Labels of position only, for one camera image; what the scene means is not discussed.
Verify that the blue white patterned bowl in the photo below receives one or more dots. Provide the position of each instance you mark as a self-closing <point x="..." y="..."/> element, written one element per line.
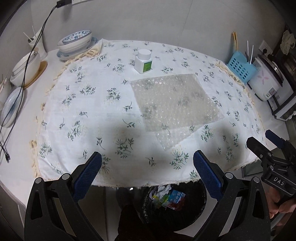
<point x="75" y="41"/>

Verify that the wooden trivet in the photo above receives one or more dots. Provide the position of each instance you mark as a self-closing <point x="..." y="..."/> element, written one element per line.
<point x="42" y="68"/>

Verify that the wooden chopsticks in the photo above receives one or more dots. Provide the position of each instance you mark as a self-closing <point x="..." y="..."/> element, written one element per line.
<point x="235" y="40"/>

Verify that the clear bubble wrap sheet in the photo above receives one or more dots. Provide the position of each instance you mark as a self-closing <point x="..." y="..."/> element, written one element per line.
<point x="174" y="107"/>

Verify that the right wall socket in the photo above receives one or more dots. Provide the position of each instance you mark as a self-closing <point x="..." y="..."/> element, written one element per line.
<point x="265" y="48"/>

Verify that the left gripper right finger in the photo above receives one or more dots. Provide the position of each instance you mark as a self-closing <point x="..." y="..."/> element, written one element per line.
<point x="210" y="173"/>

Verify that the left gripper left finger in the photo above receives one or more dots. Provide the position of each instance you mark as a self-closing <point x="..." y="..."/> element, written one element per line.
<point x="84" y="175"/>

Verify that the blue milk carton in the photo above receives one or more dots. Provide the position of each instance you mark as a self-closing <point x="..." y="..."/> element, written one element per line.
<point x="175" y="200"/>

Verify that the white paper cup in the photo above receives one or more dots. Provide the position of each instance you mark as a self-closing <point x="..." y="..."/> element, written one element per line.
<point x="38" y="47"/>

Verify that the black trash bin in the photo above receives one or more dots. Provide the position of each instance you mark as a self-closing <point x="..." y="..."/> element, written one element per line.
<point x="183" y="205"/>

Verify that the striped blue plate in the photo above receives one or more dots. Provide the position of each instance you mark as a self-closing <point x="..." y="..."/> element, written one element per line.
<point x="11" y="107"/>

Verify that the person's right hand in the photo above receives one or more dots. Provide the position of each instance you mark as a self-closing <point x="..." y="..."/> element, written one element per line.
<point x="273" y="200"/>

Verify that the white tissue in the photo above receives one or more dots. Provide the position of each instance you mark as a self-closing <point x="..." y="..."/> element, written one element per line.
<point x="163" y="190"/>

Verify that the white floral tablecloth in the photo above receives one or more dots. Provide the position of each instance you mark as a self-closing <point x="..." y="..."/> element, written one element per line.
<point x="92" y="108"/>

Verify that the white green pill bottle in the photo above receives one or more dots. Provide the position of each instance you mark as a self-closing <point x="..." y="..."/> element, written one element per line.
<point x="143" y="61"/>

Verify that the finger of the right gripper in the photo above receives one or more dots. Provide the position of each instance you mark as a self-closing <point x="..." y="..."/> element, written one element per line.
<point x="275" y="139"/>
<point x="259" y="150"/>

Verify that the green drink carton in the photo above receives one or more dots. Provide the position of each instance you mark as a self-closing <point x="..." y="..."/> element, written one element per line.
<point x="160" y="201"/>

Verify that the blue utensil holder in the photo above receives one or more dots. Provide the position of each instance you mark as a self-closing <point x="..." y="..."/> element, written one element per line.
<point x="240" y="67"/>

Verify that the white rice cooker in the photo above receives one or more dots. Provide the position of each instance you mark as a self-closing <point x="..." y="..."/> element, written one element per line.
<point x="267" y="80"/>

